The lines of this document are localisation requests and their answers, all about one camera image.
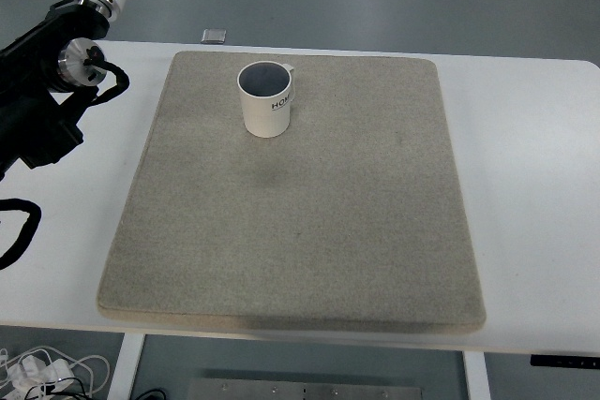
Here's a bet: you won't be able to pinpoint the grey metal base plate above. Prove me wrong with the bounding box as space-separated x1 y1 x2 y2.
187 378 423 400

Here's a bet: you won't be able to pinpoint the white cables and adapters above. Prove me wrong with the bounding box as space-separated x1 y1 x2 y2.
0 346 112 400

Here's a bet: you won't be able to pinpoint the black table control panel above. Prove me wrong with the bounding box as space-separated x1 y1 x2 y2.
530 354 600 370

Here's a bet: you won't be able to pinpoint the white table leg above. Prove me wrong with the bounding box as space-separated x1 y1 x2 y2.
462 351 491 400
107 333 145 400

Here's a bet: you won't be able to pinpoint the white table leg left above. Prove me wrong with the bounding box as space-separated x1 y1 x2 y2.
107 333 145 400

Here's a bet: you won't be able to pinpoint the white table leg right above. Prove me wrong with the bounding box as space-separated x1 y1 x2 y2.
462 351 491 400

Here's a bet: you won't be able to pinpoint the black sleeved cable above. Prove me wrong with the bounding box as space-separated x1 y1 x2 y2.
0 198 43 271

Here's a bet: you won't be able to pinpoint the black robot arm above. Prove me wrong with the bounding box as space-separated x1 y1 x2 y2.
1 0 129 172

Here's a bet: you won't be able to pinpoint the beige felt mat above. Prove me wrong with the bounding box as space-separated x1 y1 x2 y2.
97 52 486 333

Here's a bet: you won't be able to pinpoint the black cable on floor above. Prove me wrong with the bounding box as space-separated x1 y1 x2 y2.
128 388 168 400

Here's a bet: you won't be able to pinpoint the white cup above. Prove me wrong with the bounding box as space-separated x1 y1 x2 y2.
237 61 295 139

